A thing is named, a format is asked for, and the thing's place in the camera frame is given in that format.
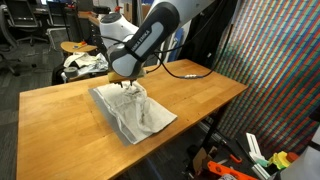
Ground white cloth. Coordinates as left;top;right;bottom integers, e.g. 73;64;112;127
93;80;179;145

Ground grey tape strip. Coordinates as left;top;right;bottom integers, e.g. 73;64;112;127
87;88;134;148

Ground white pipe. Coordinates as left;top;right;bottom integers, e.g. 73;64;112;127
156;33;177;65

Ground grey tape roll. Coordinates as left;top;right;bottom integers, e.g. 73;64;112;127
63;66;80;80

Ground round wooden stool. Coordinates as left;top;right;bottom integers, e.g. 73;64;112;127
60;41;100;55

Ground colourful toys on stool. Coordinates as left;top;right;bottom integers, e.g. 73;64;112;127
72;40;88;50

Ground wooden top workbench cabinet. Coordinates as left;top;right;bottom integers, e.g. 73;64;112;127
87;14;111;58

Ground blue board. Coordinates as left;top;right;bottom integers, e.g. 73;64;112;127
166;26;185;63

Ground large cardboard box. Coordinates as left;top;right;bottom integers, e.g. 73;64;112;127
123;2;153;21

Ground black hanging fabric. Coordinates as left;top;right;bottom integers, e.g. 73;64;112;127
179;0;240;69

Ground open cardboard box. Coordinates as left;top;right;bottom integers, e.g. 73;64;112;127
192;146;218;174

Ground white slotted metal plate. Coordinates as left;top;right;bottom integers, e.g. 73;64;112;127
245;132;268;164

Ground yellow green plastic item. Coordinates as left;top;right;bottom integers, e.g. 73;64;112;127
268;150;293;170

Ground red round cap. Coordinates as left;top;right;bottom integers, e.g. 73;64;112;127
286;151;301;164

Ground translucent white container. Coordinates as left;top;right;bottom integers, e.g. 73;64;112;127
278;133;320;180

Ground brass wrist camera box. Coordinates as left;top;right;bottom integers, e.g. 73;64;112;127
108;68;148;84

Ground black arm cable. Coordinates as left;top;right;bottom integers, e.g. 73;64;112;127
146;0;228;74
154;23;236;80

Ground black camera pole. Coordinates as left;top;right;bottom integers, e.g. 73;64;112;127
131;0;139;18

